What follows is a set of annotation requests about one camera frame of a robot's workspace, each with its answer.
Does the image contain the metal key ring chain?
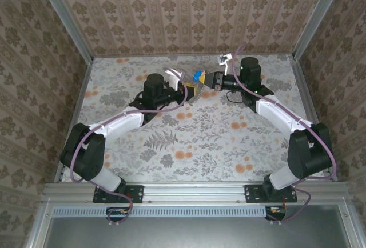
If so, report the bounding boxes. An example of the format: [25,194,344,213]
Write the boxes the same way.
[196,83,210,103]

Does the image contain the key with blue cap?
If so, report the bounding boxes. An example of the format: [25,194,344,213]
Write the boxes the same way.
[193,70,207,83]

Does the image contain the floral table cover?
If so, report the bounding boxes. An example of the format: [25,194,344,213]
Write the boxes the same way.
[61,54,335,185]

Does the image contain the black connector box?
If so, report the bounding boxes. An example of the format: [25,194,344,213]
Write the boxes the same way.
[105,206,133,223]

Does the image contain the grey metal panel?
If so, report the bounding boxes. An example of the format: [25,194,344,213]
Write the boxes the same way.
[44,205,349,248]

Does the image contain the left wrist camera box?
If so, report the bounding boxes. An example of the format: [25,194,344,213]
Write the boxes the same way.
[162,67,188,90]

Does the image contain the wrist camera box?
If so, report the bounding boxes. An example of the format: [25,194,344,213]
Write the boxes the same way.
[162,67,188,90]
[217,54,234,77]

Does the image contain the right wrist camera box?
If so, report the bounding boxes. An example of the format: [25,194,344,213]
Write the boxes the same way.
[217,54,234,77]

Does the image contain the thin black cable loop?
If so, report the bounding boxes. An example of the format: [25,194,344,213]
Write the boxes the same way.
[225,89,244,104]

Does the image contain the aluminium back rail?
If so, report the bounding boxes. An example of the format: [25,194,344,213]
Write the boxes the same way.
[90,53,296,59]

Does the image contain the aluminium side rail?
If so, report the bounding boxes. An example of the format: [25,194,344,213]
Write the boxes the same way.
[288,54,339,183]
[53,57,94,185]

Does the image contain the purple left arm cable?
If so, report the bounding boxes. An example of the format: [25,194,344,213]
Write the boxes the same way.
[69,85,192,228]

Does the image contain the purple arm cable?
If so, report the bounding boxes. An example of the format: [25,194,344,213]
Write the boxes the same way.
[69,85,192,228]
[232,41,339,227]

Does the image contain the aluminium corner post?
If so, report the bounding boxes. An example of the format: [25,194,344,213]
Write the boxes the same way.
[291,0,349,61]
[32,0,96,63]

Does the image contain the aluminium mounting rail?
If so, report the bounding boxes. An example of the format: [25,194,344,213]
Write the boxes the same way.
[42,181,349,204]

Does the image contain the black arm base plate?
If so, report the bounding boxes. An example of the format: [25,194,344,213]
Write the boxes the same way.
[93,184,145,204]
[244,183,299,204]

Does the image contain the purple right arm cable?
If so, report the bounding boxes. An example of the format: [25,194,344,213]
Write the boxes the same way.
[232,41,339,227]

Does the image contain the white slotted cable duct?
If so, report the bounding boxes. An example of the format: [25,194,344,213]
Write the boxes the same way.
[52,206,269,218]

